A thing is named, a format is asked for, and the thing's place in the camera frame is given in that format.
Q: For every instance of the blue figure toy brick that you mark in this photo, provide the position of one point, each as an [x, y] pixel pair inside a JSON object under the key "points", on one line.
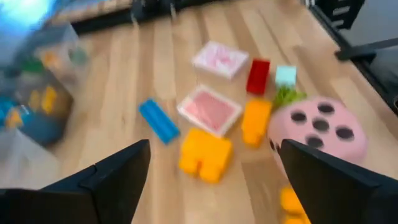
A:
{"points": [[159, 122]]}

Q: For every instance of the light yellow hollow brick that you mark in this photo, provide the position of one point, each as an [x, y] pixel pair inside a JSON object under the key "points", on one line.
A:
{"points": [[290, 202]]}

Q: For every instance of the large blue toy brick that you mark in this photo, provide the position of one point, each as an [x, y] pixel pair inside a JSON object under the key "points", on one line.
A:
{"points": [[40, 130]]}

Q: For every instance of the pink-backed card deck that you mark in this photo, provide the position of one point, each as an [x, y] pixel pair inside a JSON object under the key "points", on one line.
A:
{"points": [[210, 110]]}

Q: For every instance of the dark grey translucent bin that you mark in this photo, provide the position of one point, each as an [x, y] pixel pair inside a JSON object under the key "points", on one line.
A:
{"points": [[62, 102]]}

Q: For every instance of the clear plastic bin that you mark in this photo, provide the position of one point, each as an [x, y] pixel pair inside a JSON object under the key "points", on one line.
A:
{"points": [[28, 161], [62, 37]]}

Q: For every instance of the large yellow toy brick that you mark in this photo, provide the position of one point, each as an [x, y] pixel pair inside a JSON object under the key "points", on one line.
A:
{"points": [[205, 152]]}

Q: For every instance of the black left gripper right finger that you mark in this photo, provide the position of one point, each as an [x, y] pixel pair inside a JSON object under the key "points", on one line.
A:
{"points": [[335, 199]]}

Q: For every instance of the lime green toy brick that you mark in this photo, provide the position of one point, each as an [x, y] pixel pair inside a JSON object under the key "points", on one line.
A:
{"points": [[287, 97]]}

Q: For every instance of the red toy brick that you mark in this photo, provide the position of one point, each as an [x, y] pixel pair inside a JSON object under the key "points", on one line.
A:
{"points": [[258, 76]]}

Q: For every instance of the small green block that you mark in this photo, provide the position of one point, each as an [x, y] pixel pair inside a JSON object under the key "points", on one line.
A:
{"points": [[77, 56]]}

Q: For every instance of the light cyan toy brick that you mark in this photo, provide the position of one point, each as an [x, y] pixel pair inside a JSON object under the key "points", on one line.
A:
{"points": [[286, 75]]}

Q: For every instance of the dark green toy brick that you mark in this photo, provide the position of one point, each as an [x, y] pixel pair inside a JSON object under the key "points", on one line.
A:
{"points": [[32, 66]]}

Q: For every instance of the orange-yellow toy brick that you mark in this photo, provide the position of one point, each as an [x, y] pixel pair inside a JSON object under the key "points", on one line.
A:
{"points": [[256, 121]]}

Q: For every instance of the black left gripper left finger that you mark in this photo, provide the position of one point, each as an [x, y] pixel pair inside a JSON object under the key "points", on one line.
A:
{"points": [[109, 193]]}

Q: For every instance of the orange-yellow cube block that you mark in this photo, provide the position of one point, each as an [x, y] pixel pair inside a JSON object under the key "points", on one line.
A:
{"points": [[49, 99]]}

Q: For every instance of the pink foam die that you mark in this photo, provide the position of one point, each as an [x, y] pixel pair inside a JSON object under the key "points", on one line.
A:
{"points": [[351, 146]]}

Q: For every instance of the white pink-printed card deck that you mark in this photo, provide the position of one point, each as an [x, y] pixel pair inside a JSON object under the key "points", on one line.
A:
{"points": [[220, 59]]}

